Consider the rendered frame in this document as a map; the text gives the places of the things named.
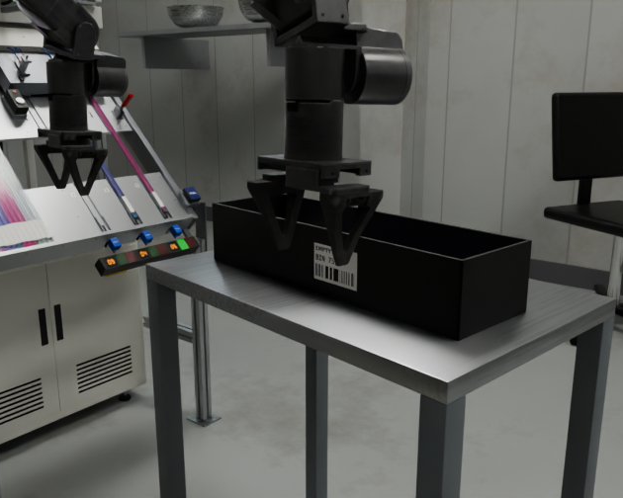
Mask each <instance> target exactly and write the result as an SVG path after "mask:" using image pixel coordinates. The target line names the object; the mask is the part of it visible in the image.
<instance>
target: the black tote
mask: <svg viewBox="0 0 623 498"><path fill-rule="evenodd" d="M270 202H271V205H272V207H273V210H274V212H275V215H276V218H277V221H278V224H279V226H280V229H281V232H282V234H283V231H284V225H285V219H286V204H287V194H279V195H271V196H270ZM212 206H213V233H214V258H215V260H218V261H221V262H224V263H227V264H230V265H233V266H235V267H238V268H241V269H244V270H247V271H250V272H253V273H256V274H259V275H262V276H265V277H268V278H271V279H274V280H277V281H280V282H283V283H286V284H289V285H292V286H295V287H298V288H301V289H304V290H307V291H312V292H315V293H318V294H321V295H324V296H326V297H329V298H332V299H335V300H338V301H341V302H344V303H347V304H350V305H353V306H356V307H359V308H362V309H365V310H368V311H371V312H374V313H377V314H380V315H383V316H386V317H389V318H391V319H394V320H397V321H400V322H403V323H406V324H409V325H412V326H415V327H418V328H421V329H424V330H427V331H430V332H433V333H436V334H439V335H442V336H445V337H448V338H451V339H454V340H457V341H460V340H462V339H465V338H467V337H469V336H472V335H474V334H476V333H479V332H481V331H483V330H486V329H488V328H490V327H493V326H494V325H496V324H499V323H501V322H503V321H505V320H508V319H510V318H512V317H515V316H517V315H519V314H522V313H524V312H526V305H527V294H528V282H529V270H530V258H531V246H532V240H529V239H524V238H519V237H513V236H508V235H503V234H497V233H492V232H487V231H481V230H476V229H472V228H467V227H461V226H456V225H451V224H445V223H440V222H435V221H429V220H424V219H419V218H413V217H408V216H403V215H397V214H392V213H387V212H381V211H376V210H375V211H374V213H373V215H372V216H371V218H370V220H369V221H368V223H367V225H366V226H365V228H364V230H363V231H362V233H361V235H360V238H359V240H358V242H357V245H356V247H355V249H354V252H353V254H352V256H351V258H350V261H349V263H348V264H347V265H344V266H339V267H338V266H336V265H335V262H334V258H333V255H332V251H331V247H330V243H329V239H328V234H327V230H326V226H325V222H324V217H323V213H322V209H321V205H320V201H319V200H314V199H309V198H303V201H302V204H301V208H300V212H299V216H298V220H297V224H296V228H295V232H294V235H293V238H292V242H291V245H290V248H289V249H285V250H278V249H277V247H276V244H275V242H274V240H273V237H272V235H271V233H270V230H269V228H268V226H267V223H266V221H265V219H264V217H263V216H262V214H261V212H260V210H259V208H258V206H257V205H256V203H255V201H254V200H253V198H245V199H238V200H231V201H224V202H217V203H212ZM356 210H357V208H356V207H346V208H345V210H344V211H343V213H342V242H343V248H344V246H345V243H346V240H347V237H348V234H349V231H350V228H351V225H352V222H353V219H354V216H355V213H356Z"/></svg>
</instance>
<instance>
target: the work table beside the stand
mask: <svg viewBox="0 0 623 498"><path fill-rule="evenodd" d="M145 268H146V283H147V299H148V315H149V331H150V347H151V361H152V377H153V393H154V409H155V425H156V440H157V455H158V471H159V487H160V498H186V479H185V460H184V441H183V422H182V403H181V384H180V366H179V347H178V328H177V309H176V291H179V292H181V293H183V294H185V295H187V296H190V297H192V298H194V299H197V300H199V301H201V302H204V303H206V304H209V305H211V306H213V307H216V308H218V309H220V310H223V311H225V312H228V313H230V314H232V315H235V316H237V317H239V318H242V319H244V320H246V321H249V322H251V323H254V324H256V325H258V326H261V327H263V328H265V329H268V330H270V331H273V332H275V333H277V334H280V335H282V336H284V337H287V338H289V339H291V340H294V341H296V342H299V343H301V344H303V345H306V498H327V417H328V356H331V357H333V358H335V359H338V360H340V361H343V362H345V363H347V364H350V365H352V366H354V367H357V368H359V369H362V370H364V371H366V372H369V373H371V374H375V375H377V376H379V377H382V378H384V379H387V380H389V381H391V382H394V383H396V384H398V385H401V386H403V387H406V388H408V389H410V390H413V391H415V392H417V393H420V405H419V428H418V451H417V474H416V496H415V498H460V487H461V471H462V455H463V440H464V424H465V408H466V394H468V393H470V392H472V391H474V390H476V389H478V388H479V387H481V386H483V385H485V384H487V383H489V382H491V381H493V380H494V379H496V378H498V377H500V376H502V375H504V374H507V373H509V372H510V371H512V370H514V369H516V368H518V367H520V366H522V365H524V364H525V363H527V362H529V361H531V360H533V359H535V358H537V357H539V356H540V355H542V354H544V353H546V352H548V351H550V350H552V349H554V348H556V347H557V346H559V345H561V344H563V343H565V342H567V341H569V340H571V339H572V338H574V337H576V336H578V342H577V352H576V362H575V371H574V381H573V390H572V400H571V409H570V419H569V429H568V437H567V447H566V456H565V466H564V475H563V485H562V495H561V498H593V491H594V483H595V475H596V467H597V459H598V450H599V442H600V433H601V425H602V416H603V408H604V399H605V391H606V383H607V375H608V366H609V358H610V349H611V341H612V332H613V324H614V315H615V307H616V298H613V297H609V296H604V295H600V294H596V293H591V292H587V291H583V290H575V289H571V288H567V287H562V286H558V285H554V284H549V283H545V282H541V281H537V280H532V279H529V282H528V294H527V305H526V312H524V313H522V314H519V315H517V316H515V317H512V318H510V319H508V320H505V321H503V322H501V323H499V324H496V325H494V326H493V327H490V328H488V329H486V330H483V331H481V332H479V333H476V334H474V335H472V336H469V337H467V338H465V339H462V340H460V341H457V340H454V339H451V338H448V337H445V336H442V335H439V334H436V333H433V332H430V331H427V330H424V329H421V328H418V327H415V326H412V325H409V324H406V323H403V322H400V321H397V320H394V319H392V318H389V317H386V316H383V315H380V314H377V313H374V312H371V311H368V310H365V309H362V308H359V307H356V306H353V305H350V304H347V303H344V302H341V301H338V300H335V299H332V298H329V297H326V296H324V295H321V294H318V293H315V292H312V291H309V290H304V289H301V288H298V287H295V286H292V285H289V284H286V283H283V282H280V281H277V280H274V279H271V278H268V277H265V276H262V275H259V274H256V273H253V272H250V271H247V270H244V269H241V268H238V267H235V266H233V265H230V264H227V263H224V262H221V261H218V260H215V258H214V250H212V251H207V252H202V253H197V254H192V255H187V256H182V257H177V258H172V259H167V260H162V261H157V262H152V263H147V264H145Z"/></svg>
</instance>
